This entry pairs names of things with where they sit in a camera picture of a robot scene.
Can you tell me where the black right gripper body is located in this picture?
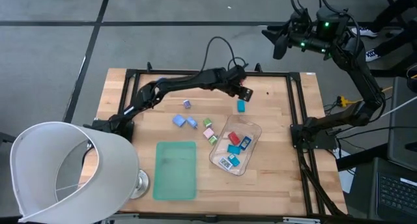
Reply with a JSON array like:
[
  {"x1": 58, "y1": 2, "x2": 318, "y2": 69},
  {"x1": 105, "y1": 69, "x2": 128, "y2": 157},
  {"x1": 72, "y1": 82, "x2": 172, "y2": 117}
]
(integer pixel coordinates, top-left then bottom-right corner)
[{"x1": 289, "y1": 10, "x2": 332, "y2": 54}]

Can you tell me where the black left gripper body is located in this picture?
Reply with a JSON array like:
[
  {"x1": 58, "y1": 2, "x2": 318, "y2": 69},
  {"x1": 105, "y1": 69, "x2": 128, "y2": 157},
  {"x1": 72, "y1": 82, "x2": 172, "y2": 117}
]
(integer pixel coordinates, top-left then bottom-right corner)
[{"x1": 224, "y1": 66, "x2": 248, "y2": 96}]

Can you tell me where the clear plastic tray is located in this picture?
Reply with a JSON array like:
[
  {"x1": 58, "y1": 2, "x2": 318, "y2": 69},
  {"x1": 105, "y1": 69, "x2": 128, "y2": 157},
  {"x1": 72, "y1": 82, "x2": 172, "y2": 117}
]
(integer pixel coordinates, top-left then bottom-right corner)
[{"x1": 208, "y1": 115, "x2": 263, "y2": 176}]

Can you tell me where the dark blue digital clock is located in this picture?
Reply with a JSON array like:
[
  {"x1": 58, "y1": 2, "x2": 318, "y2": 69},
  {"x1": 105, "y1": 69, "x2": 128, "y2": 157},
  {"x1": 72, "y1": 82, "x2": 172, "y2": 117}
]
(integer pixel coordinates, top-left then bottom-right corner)
[{"x1": 239, "y1": 135, "x2": 252, "y2": 151}]

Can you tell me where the white digital clock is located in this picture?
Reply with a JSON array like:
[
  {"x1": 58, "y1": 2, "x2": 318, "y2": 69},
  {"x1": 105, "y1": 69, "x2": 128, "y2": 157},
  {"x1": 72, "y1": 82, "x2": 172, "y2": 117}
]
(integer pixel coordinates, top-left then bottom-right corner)
[{"x1": 218, "y1": 156, "x2": 233, "y2": 171}]

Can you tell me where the black standing desk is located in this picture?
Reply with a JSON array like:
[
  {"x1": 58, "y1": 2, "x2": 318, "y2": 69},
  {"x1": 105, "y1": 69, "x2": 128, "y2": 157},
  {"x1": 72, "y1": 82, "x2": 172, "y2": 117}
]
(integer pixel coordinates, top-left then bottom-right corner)
[{"x1": 367, "y1": 0, "x2": 417, "y2": 78}]

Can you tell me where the person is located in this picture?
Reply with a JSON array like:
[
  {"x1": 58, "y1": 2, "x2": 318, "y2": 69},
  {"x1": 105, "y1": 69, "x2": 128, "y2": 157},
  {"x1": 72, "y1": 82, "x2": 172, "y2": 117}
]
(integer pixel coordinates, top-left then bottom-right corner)
[{"x1": 350, "y1": 0, "x2": 417, "y2": 64}]

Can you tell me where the green translucent plastic tray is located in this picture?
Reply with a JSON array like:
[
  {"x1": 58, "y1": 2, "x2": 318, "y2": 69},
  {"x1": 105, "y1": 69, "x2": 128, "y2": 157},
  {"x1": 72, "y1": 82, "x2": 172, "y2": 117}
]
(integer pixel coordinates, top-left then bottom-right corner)
[{"x1": 152, "y1": 141, "x2": 197, "y2": 201}]

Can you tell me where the dark grey computer case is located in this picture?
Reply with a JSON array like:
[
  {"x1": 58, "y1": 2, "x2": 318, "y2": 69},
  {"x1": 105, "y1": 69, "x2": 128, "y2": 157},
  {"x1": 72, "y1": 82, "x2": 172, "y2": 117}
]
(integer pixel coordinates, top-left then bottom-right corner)
[{"x1": 387, "y1": 76, "x2": 417, "y2": 171}]

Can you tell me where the white lamp shade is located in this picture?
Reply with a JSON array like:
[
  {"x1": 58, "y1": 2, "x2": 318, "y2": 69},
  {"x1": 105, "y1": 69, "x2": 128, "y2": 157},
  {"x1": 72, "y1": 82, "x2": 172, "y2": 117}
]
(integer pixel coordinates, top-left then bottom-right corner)
[{"x1": 9, "y1": 121, "x2": 140, "y2": 224}]

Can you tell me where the black laptop with keyboard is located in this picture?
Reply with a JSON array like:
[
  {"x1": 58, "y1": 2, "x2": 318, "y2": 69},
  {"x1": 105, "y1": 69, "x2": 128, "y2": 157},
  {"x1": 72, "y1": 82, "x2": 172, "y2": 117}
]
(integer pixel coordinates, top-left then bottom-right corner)
[{"x1": 369, "y1": 157, "x2": 417, "y2": 223}]

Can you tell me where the right wrist camera black cable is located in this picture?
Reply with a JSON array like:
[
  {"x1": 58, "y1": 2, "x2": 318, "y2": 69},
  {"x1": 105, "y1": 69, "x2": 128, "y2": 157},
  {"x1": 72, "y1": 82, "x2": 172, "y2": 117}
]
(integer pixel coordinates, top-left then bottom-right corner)
[{"x1": 289, "y1": 0, "x2": 359, "y2": 33}]

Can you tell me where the wrist camera black cable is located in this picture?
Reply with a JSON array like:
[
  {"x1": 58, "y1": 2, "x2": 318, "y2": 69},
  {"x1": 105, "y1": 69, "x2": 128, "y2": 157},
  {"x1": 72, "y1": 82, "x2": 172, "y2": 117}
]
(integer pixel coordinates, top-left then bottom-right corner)
[
  {"x1": 289, "y1": 0, "x2": 359, "y2": 33},
  {"x1": 199, "y1": 36, "x2": 248, "y2": 74}
]

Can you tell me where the left wrist camera black cable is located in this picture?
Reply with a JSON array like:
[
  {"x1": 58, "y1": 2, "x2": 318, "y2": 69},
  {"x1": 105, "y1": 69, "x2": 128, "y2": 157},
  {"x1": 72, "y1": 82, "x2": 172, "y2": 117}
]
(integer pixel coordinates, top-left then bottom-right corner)
[{"x1": 199, "y1": 36, "x2": 248, "y2": 74}]

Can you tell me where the yellow extension cable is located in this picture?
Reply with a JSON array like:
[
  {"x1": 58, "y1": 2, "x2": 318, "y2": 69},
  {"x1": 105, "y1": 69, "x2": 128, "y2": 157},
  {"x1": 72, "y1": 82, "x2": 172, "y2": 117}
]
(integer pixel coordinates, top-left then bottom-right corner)
[{"x1": 337, "y1": 74, "x2": 417, "y2": 108}]

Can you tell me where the white cable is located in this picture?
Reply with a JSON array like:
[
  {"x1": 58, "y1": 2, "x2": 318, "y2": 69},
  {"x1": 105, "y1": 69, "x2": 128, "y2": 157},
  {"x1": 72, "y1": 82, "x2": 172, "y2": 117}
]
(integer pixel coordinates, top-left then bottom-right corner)
[{"x1": 379, "y1": 95, "x2": 417, "y2": 118}]

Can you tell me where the black aluminium table frame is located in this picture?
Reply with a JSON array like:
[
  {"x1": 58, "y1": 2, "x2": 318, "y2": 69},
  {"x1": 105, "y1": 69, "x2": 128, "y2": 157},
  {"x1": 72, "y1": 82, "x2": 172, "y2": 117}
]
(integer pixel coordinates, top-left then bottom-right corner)
[{"x1": 115, "y1": 63, "x2": 349, "y2": 223}]

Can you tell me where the black power cable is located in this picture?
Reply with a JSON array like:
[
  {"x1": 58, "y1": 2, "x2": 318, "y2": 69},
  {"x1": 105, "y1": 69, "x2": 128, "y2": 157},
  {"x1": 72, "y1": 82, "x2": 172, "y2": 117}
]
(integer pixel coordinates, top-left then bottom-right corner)
[{"x1": 335, "y1": 125, "x2": 417, "y2": 140}]

